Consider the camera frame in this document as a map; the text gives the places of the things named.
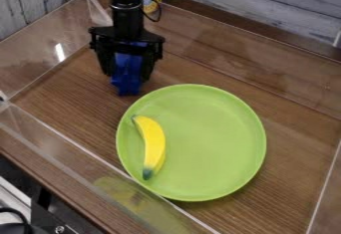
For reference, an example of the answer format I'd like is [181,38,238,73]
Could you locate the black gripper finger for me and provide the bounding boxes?
[96,46,116,76]
[140,53,159,81]

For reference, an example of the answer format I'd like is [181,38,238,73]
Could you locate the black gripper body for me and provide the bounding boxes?
[87,25,167,61]

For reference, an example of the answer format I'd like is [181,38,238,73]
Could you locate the blue star-shaped block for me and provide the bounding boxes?
[111,53,143,96]

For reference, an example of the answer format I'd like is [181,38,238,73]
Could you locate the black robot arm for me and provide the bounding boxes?
[88,0,165,84]

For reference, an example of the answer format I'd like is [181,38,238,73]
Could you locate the green plate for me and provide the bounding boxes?
[116,84,266,202]

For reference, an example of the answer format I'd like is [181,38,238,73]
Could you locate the yellow toy banana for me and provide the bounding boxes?
[132,116,167,180]

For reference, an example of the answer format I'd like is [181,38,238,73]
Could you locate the clear acrylic tray walls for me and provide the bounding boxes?
[0,0,341,234]

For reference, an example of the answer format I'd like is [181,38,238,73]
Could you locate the black metal bracket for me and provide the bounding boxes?
[30,186,105,234]

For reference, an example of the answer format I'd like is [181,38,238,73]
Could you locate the black cable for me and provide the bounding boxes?
[0,207,37,234]

